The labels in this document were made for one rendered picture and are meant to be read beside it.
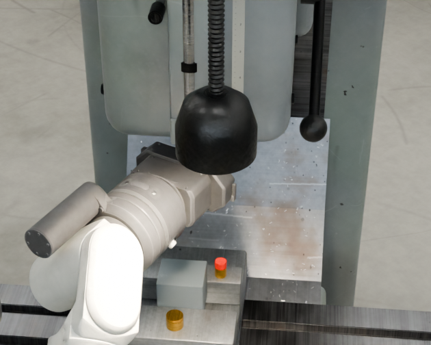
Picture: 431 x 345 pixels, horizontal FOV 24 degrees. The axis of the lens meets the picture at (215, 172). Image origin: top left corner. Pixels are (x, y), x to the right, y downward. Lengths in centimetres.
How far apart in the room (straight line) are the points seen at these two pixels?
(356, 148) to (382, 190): 163
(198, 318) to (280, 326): 20
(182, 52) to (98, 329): 28
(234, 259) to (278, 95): 45
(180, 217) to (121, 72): 17
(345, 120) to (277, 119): 55
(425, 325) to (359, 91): 37
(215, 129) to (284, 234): 77
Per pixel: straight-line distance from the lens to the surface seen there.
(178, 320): 126
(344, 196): 167
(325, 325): 144
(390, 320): 146
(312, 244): 159
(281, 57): 100
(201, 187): 110
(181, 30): 95
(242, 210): 160
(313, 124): 106
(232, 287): 134
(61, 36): 413
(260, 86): 102
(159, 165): 113
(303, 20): 119
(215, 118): 83
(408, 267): 296
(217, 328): 127
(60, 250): 103
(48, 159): 338
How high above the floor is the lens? 191
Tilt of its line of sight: 36 degrees down
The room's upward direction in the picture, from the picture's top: straight up
